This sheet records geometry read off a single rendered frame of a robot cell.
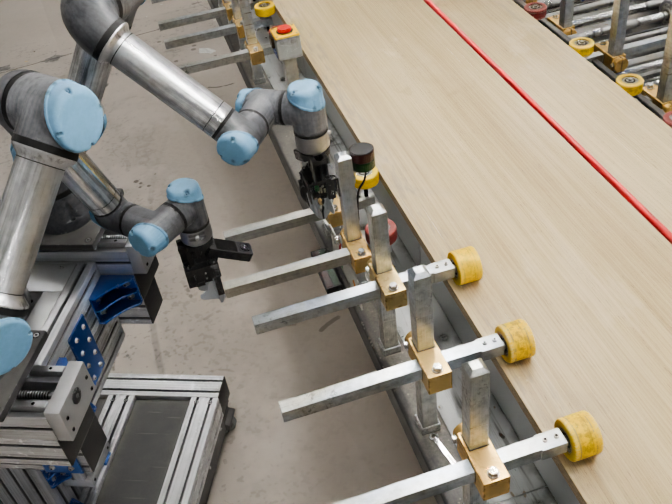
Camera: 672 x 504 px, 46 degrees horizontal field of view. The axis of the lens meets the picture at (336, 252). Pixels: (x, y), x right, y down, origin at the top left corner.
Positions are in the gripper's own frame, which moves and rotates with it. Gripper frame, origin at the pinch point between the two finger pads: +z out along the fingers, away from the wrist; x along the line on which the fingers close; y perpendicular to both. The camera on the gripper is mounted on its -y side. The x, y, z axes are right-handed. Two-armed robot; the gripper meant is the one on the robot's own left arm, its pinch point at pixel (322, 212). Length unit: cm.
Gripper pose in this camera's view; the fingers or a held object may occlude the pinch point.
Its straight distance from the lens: 189.8
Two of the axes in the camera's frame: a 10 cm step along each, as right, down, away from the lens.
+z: 1.1, 7.5, 6.5
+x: 9.5, -2.7, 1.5
